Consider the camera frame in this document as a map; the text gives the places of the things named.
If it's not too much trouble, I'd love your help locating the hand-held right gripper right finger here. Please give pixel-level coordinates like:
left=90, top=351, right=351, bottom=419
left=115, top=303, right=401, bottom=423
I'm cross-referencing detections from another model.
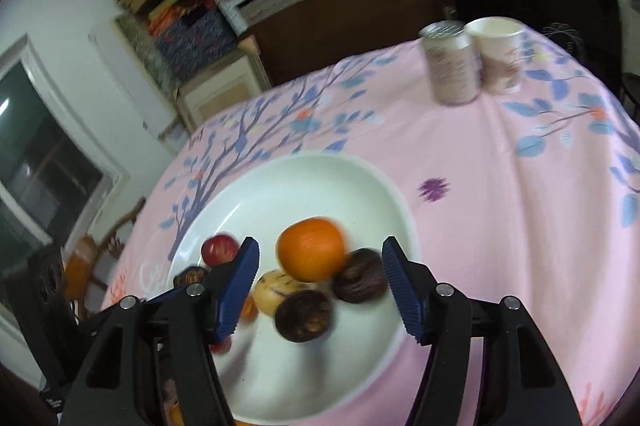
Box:
left=381, top=236, right=583, bottom=426

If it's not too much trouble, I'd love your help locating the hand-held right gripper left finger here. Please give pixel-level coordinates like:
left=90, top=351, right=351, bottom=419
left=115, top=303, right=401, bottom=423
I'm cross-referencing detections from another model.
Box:
left=60, top=236, right=262, bottom=426

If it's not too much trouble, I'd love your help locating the small orange tangerine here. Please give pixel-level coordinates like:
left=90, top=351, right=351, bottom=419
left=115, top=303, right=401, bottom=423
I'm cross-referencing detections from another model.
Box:
left=239, top=293, right=260, bottom=324

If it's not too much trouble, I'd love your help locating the yellow pear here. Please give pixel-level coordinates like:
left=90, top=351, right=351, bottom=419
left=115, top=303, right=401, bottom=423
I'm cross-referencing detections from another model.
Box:
left=252, top=271, right=311, bottom=314

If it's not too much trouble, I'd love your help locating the large red plum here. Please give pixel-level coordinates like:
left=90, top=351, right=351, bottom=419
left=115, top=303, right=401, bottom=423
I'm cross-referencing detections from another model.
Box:
left=201, top=234, right=240, bottom=267

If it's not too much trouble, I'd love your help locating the dark purple mangosteen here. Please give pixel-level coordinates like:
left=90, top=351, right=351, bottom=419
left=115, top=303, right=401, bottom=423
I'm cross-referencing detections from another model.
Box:
left=274, top=290, right=334, bottom=343
left=173, top=267, right=210, bottom=289
left=332, top=248, right=388, bottom=304

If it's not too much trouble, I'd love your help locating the white plate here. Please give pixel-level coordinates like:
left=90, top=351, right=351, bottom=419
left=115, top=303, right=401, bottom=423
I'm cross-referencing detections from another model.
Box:
left=167, top=152, right=418, bottom=422

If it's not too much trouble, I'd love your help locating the pink printed tablecloth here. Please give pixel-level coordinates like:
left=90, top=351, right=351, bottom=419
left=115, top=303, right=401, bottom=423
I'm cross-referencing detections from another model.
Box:
left=100, top=26, right=640, bottom=426

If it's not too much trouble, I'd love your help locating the carved wooden chair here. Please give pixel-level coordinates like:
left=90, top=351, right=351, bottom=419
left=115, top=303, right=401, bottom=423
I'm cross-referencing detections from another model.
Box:
left=62, top=198, right=147, bottom=307

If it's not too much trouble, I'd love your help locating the black speaker box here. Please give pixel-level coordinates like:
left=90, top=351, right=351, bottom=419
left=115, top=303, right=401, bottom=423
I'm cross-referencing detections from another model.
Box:
left=10, top=243, right=76, bottom=407

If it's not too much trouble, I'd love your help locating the beige framed panel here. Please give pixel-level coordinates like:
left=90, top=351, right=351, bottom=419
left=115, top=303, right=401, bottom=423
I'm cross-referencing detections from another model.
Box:
left=172, top=40, right=273, bottom=134

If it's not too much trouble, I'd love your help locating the pink drink can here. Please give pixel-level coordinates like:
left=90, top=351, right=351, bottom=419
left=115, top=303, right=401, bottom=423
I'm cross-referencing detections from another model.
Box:
left=419, top=20, right=483, bottom=105

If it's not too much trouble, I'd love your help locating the white-framed dark window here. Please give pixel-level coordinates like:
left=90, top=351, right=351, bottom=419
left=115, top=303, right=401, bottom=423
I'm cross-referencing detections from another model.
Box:
left=0, top=36, right=132, bottom=347

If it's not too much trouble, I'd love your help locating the blue patterned box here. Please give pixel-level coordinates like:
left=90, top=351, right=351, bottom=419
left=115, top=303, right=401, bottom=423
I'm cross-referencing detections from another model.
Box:
left=192, top=10, right=238, bottom=66
left=155, top=26, right=201, bottom=81

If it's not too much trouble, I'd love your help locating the white leaning board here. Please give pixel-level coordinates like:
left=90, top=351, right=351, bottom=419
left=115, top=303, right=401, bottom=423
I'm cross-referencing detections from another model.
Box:
left=89, top=13, right=183, bottom=141

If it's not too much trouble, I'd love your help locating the printed paper cup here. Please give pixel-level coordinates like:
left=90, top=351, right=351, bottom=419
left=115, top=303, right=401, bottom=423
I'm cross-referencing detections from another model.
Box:
left=465, top=16, right=526, bottom=95

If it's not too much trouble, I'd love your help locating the marble patterned panel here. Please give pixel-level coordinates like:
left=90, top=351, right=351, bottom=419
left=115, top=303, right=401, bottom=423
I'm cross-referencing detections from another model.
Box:
left=114, top=13, right=178, bottom=91

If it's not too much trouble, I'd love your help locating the orange patterned box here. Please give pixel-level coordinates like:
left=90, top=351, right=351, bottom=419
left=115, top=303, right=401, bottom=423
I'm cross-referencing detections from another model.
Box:
left=147, top=0, right=211, bottom=34

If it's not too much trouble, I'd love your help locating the brown wooden board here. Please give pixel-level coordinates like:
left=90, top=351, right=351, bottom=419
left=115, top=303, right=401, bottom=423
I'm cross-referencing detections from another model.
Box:
left=247, top=0, right=453, bottom=87

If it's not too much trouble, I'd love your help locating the black round metal stand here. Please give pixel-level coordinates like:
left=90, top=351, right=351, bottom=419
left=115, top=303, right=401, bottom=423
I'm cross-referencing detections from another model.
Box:
left=620, top=73, right=640, bottom=107

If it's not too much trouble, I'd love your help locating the black wire fan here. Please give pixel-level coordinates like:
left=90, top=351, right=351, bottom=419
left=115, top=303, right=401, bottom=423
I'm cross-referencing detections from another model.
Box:
left=542, top=22, right=576, bottom=54

